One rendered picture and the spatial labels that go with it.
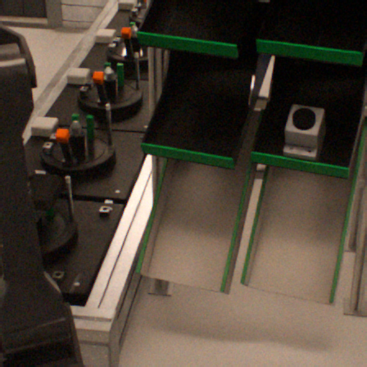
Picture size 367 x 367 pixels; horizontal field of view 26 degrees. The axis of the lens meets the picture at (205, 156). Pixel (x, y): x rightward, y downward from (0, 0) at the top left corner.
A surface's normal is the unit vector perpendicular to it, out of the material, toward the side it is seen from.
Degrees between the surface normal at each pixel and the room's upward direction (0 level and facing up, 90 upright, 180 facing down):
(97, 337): 90
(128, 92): 0
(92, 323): 0
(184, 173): 45
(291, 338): 0
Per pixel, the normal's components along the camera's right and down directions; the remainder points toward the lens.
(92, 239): 0.01, -0.86
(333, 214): -0.22, -0.27
